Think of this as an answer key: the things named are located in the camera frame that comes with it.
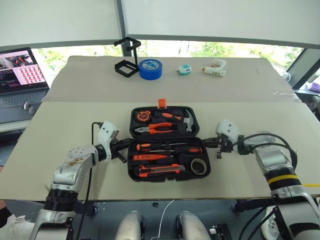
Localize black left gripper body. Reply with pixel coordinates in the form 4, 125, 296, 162
109, 139, 127, 164

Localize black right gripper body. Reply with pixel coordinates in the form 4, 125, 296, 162
216, 134, 235, 160

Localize short screwdriver orange black handle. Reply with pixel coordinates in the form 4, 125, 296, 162
135, 142, 188, 152

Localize orange voltage tester pen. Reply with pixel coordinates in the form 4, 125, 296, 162
132, 154, 175, 161

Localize black electrical tape roll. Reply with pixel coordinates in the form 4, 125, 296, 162
191, 158, 208, 175

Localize orange black utility knife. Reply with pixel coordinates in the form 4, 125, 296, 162
138, 164, 186, 178

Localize black tool case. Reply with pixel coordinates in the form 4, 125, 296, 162
126, 98, 211, 183

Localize orange black tape measure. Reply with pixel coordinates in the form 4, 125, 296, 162
136, 109, 151, 123

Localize white glue gun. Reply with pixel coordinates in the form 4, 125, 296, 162
201, 58, 229, 78

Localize blue tape roll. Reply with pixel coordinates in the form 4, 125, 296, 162
138, 58, 163, 81

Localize small teal white tape measure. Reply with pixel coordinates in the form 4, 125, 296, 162
175, 63, 193, 77

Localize silver rounded robot right knee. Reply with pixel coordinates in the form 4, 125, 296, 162
175, 211, 211, 240

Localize black device with white button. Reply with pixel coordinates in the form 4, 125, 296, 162
209, 223, 235, 240

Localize white sneaker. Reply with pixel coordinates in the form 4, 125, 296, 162
261, 207, 278, 238

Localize eyeglasses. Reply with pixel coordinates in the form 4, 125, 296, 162
22, 101, 36, 115

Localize open laptop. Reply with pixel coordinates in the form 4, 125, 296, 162
0, 47, 51, 125

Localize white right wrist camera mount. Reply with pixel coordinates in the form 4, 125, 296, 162
215, 119, 240, 146

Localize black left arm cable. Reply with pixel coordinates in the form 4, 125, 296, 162
74, 121, 103, 240

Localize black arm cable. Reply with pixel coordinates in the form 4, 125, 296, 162
238, 133, 299, 176
74, 121, 103, 240

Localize claw hammer orange black handle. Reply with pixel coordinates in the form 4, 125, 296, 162
153, 109, 195, 133

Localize pliers with orange handles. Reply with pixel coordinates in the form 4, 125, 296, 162
134, 122, 179, 136

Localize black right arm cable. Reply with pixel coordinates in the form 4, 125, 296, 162
238, 133, 299, 176

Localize black table frame brace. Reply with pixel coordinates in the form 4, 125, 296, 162
72, 201, 97, 216
231, 198, 273, 213

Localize white cable on floor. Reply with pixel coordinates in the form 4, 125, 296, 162
157, 199, 176, 240

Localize black metal frame stand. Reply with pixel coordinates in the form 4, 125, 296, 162
113, 36, 141, 79

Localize grey window frame post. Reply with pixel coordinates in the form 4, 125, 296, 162
115, 0, 129, 58

